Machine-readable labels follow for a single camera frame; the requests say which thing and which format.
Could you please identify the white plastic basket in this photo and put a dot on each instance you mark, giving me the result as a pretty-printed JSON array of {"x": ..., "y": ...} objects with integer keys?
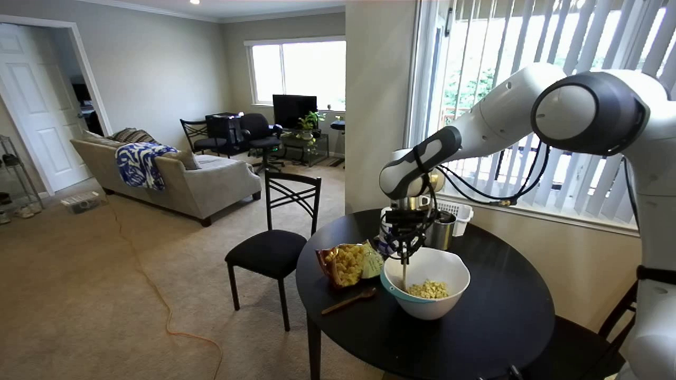
[{"x": 462, "y": 214}]

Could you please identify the white vertical blinds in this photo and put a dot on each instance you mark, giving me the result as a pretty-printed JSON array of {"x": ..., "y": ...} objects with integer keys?
[{"x": 581, "y": 31}]

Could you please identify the white bowl with blue rim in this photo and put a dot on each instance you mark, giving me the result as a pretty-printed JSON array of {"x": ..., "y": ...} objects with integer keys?
[{"x": 441, "y": 309}]

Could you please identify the pair of light shoes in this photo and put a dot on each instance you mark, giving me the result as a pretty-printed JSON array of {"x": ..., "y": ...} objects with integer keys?
[{"x": 26, "y": 211}]

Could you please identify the black monitor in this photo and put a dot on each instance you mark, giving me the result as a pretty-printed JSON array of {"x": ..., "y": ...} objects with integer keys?
[{"x": 293, "y": 110}]

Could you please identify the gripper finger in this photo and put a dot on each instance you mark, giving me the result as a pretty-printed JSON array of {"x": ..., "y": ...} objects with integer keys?
[
  {"x": 414, "y": 246},
  {"x": 398, "y": 247}
]

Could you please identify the potted plant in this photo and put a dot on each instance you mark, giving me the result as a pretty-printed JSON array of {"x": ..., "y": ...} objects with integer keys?
[{"x": 309, "y": 124}]

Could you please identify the window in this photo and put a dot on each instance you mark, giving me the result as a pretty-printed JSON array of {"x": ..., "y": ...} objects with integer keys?
[{"x": 296, "y": 71}]

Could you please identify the striped cushion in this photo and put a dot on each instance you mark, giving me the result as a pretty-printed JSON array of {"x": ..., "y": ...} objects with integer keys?
[{"x": 132, "y": 135}]

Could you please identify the metal cup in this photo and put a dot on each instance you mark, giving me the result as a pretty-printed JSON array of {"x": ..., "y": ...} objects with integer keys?
[{"x": 441, "y": 232}]

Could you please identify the blue and white blanket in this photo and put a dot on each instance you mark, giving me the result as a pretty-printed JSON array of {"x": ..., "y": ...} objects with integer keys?
[{"x": 138, "y": 164}]

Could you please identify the yellow cereal pieces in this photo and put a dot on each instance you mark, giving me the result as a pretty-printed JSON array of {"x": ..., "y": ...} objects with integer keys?
[{"x": 429, "y": 290}]

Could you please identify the glass media table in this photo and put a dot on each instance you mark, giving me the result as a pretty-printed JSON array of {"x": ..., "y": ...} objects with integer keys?
[{"x": 309, "y": 148}]

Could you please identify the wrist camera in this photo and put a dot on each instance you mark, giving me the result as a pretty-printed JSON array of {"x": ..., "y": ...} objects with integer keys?
[{"x": 405, "y": 216}]

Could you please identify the grey cushion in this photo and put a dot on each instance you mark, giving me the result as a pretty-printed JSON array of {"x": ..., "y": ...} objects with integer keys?
[{"x": 188, "y": 159}]

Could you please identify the black dining chair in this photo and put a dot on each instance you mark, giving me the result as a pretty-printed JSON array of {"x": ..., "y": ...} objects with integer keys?
[
  {"x": 575, "y": 348},
  {"x": 266, "y": 253}
]

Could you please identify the black metal chair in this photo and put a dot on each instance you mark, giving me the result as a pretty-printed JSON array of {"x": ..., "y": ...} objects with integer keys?
[{"x": 203, "y": 140}]

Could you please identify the white door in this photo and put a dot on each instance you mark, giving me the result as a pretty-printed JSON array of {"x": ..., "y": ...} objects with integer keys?
[{"x": 37, "y": 105}]

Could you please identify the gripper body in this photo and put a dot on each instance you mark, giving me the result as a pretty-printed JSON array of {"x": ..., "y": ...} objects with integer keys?
[{"x": 406, "y": 228}]

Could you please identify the grey sofa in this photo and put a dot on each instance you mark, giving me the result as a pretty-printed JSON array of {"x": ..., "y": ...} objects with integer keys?
[{"x": 211, "y": 184}]

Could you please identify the open snack bag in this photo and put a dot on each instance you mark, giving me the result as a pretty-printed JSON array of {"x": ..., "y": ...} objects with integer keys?
[{"x": 346, "y": 264}]

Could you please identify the metal shoe rack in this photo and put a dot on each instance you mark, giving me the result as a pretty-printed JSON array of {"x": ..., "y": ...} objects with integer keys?
[{"x": 16, "y": 163}]

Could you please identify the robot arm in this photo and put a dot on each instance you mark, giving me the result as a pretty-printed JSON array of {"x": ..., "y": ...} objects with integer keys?
[{"x": 507, "y": 111}]

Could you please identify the wooden spoon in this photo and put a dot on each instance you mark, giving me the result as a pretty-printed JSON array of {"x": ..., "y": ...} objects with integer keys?
[{"x": 351, "y": 301}]

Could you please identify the white stirring stick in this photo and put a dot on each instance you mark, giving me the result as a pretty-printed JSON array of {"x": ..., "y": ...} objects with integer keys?
[{"x": 405, "y": 277}]

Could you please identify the black office chair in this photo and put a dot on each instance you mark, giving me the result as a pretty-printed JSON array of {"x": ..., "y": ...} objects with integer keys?
[{"x": 260, "y": 134}]

